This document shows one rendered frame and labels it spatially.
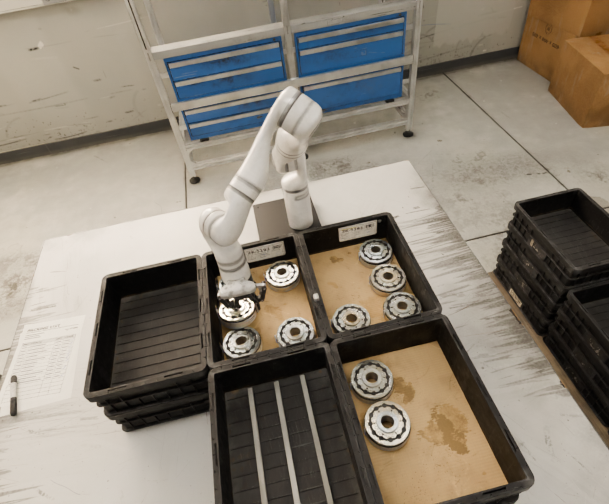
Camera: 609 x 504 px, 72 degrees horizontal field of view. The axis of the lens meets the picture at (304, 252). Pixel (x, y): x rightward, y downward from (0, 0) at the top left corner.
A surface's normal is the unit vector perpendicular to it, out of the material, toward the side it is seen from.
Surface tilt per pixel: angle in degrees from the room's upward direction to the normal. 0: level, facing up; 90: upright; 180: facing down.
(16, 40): 90
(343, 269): 0
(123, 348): 0
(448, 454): 0
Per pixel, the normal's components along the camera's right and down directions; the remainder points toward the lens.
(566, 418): -0.11, -0.68
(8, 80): 0.21, 0.70
